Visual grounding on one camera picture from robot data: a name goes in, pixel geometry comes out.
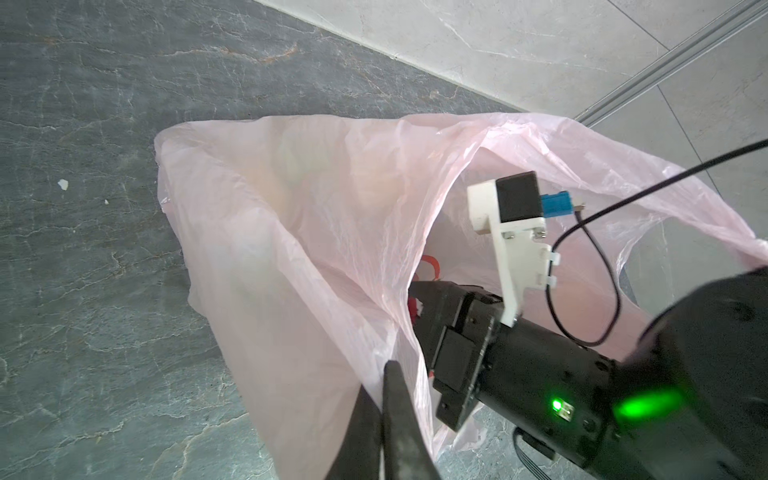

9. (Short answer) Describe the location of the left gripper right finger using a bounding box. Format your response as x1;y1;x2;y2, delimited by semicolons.
382;360;440;480

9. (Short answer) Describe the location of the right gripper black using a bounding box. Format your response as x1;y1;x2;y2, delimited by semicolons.
408;281;610;468

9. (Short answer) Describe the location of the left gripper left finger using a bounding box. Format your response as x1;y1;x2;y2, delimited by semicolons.
326;387;383;480

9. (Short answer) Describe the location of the pink plastic bag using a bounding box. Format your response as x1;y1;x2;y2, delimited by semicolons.
155;113;767;479

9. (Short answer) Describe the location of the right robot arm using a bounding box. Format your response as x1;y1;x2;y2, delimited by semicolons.
408;269;767;479

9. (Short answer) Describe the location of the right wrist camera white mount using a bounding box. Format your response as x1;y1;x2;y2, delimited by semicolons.
467;171;574;327

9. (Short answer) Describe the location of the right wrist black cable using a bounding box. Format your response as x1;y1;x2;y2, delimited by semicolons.
512;139;768;480

